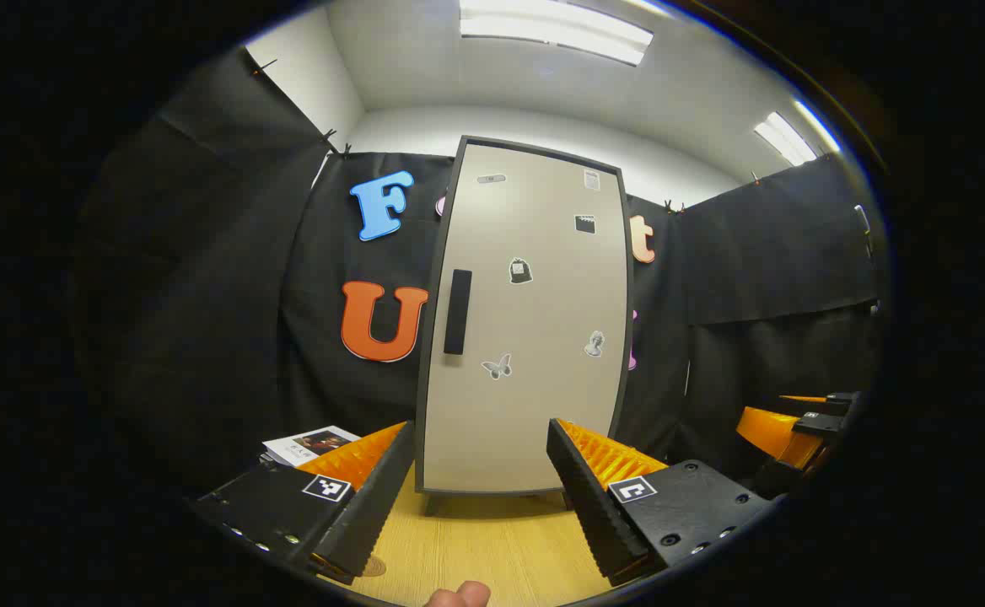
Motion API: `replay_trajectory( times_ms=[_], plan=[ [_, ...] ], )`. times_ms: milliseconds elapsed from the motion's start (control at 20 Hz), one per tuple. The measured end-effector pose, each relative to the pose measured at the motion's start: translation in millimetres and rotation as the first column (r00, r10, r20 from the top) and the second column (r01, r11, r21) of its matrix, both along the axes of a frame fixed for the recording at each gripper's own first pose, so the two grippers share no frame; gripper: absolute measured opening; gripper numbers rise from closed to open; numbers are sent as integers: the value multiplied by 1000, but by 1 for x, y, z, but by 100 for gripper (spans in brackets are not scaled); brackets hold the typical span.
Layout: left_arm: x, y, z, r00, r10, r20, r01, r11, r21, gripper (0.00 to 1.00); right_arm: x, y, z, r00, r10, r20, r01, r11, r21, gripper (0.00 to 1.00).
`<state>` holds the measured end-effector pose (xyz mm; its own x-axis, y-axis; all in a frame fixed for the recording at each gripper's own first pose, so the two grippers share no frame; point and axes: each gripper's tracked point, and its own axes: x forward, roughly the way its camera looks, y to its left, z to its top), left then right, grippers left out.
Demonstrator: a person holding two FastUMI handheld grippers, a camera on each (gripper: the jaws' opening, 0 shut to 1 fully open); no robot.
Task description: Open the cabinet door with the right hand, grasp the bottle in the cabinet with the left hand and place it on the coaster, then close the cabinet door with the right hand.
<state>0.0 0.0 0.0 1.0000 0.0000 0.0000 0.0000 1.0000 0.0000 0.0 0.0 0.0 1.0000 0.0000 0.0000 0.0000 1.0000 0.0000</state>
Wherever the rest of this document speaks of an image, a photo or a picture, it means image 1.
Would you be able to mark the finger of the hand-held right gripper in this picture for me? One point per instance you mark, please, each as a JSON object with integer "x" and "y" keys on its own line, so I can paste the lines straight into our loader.
{"x": 842, "y": 402}
{"x": 775, "y": 434}

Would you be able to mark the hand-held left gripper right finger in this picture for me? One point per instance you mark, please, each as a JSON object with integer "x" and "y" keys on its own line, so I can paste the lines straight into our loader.
{"x": 594, "y": 506}

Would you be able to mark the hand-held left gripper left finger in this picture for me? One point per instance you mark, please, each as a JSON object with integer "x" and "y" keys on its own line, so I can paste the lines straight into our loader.
{"x": 374, "y": 506}

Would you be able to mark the beige cabinet door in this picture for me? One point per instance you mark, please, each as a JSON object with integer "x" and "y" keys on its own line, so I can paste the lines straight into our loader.
{"x": 535, "y": 405}

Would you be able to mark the dark grey cabinet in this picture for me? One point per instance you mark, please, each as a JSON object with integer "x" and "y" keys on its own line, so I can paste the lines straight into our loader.
{"x": 434, "y": 287}

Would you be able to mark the white book with portrait cover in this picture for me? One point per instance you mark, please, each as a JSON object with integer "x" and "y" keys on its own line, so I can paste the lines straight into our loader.
{"x": 315, "y": 443}

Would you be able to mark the ceiling light panel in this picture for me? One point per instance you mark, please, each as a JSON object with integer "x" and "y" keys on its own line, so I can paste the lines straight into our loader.
{"x": 786, "y": 139}
{"x": 551, "y": 29}

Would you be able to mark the black backdrop cloth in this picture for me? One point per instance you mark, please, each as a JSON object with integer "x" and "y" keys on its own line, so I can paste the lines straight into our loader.
{"x": 206, "y": 295}

